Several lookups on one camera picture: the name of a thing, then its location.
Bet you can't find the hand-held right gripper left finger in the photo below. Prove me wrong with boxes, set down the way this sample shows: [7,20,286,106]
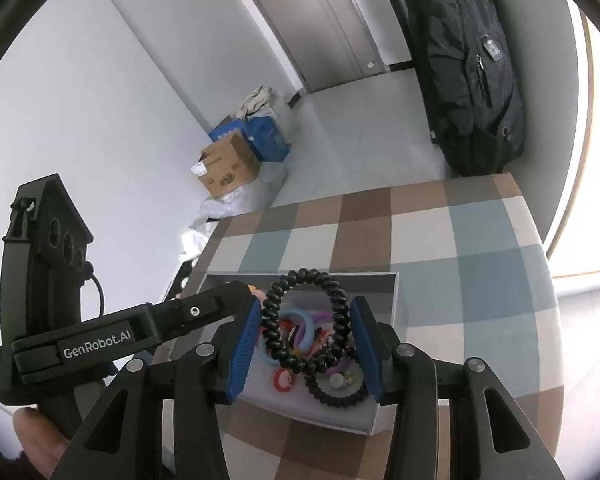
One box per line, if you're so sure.
[50,295,262,480]

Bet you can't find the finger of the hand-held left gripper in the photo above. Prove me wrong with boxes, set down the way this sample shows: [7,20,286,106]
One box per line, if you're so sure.
[146,282,259,347]

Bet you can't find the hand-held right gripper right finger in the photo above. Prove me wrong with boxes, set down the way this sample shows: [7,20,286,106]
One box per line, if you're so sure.
[350,296,563,480]

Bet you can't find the purple ring bracelet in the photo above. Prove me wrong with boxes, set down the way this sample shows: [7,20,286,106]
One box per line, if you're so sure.
[310,310,359,377]

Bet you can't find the black spiral hair tie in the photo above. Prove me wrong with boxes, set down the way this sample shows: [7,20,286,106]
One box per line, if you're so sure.
[304,364,369,408]
[260,267,354,372]

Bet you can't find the light blue ring bracelet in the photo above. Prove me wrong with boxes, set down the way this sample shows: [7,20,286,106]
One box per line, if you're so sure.
[259,308,314,369]

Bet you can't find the grey cardboard box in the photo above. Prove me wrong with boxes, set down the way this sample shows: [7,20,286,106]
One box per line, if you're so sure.
[167,271,400,436]

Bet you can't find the person's left hand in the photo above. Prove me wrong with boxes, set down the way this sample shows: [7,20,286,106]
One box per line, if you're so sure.
[12,406,72,474]

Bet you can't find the crumpled clear plastic wrap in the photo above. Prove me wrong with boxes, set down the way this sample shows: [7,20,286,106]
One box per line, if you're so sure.
[179,230,214,262]

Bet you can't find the grey plastic bag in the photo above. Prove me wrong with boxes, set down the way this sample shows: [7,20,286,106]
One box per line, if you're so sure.
[192,160,288,222]

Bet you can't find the checked table cloth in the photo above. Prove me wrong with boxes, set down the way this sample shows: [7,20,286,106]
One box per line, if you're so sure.
[160,172,566,480]

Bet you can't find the brown cardboard box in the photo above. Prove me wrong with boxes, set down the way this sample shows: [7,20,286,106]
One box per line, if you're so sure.
[197,132,261,198]

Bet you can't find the flat blue carton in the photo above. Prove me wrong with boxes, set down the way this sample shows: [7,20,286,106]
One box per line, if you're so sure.
[209,115,246,142]

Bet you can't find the blue carton box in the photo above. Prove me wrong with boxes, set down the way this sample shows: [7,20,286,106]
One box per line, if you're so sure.
[242,115,291,163]

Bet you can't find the beige cloth bag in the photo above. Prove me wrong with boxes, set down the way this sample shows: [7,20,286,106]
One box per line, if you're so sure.
[236,86,281,120]

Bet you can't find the black backpack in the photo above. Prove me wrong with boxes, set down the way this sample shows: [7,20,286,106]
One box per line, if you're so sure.
[400,0,527,177]

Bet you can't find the grey door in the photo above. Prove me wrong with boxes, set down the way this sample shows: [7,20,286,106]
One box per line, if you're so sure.
[230,0,392,94]

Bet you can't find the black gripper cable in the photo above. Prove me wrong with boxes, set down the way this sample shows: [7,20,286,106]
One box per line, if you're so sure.
[82,260,106,319]

